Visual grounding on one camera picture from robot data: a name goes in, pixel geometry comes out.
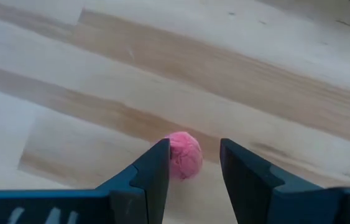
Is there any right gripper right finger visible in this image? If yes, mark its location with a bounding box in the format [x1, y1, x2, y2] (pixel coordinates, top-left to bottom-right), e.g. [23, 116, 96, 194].
[219, 138, 350, 224]

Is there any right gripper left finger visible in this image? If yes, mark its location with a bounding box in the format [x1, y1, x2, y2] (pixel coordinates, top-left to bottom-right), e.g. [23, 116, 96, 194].
[0, 138, 172, 224]

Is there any pink toy raspberry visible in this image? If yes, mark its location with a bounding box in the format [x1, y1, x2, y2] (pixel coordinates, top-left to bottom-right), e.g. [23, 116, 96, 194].
[163, 131, 203, 181]

